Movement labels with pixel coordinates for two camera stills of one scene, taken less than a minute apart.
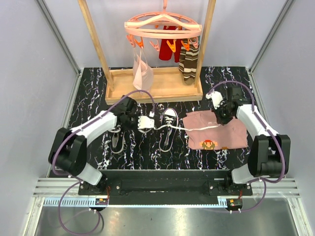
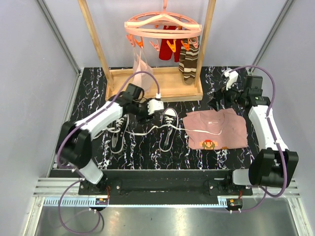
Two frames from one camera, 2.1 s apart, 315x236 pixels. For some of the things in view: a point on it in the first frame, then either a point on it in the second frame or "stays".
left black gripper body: x=131 y=122 to x=141 y=110
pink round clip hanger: x=154 y=26 stays
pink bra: x=143 y=74 stays
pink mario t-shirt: x=232 y=135 stays
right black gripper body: x=222 y=112 to x=230 y=97
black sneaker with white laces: x=168 y=130 stays
